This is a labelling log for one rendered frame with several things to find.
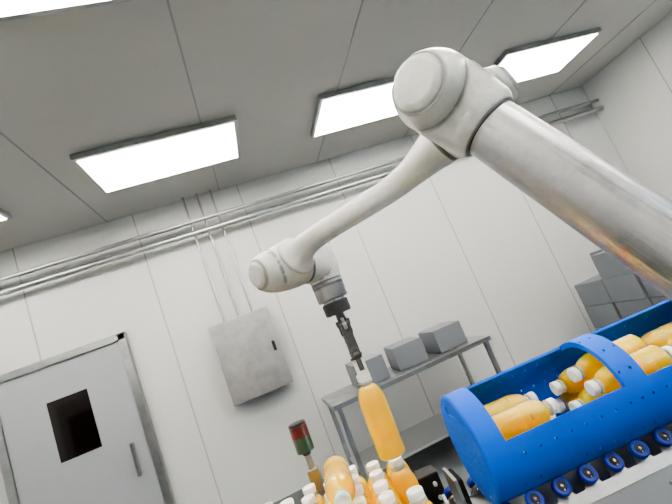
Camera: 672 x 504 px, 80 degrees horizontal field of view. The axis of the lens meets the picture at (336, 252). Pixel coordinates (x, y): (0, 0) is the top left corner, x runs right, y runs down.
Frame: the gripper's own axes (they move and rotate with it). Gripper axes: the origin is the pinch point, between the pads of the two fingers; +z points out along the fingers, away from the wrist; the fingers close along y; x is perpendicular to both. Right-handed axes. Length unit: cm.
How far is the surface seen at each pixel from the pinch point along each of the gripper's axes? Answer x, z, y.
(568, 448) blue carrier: -39, 34, -12
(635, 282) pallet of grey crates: -287, 60, 258
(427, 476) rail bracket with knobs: -7.4, 39.1, 18.0
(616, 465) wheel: -49, 43, -10
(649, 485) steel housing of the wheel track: -54, 50, -10
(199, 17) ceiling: 7, -201, 87
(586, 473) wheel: -41, 42, -9
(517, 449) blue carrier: -26.8, 29.3, -12.8
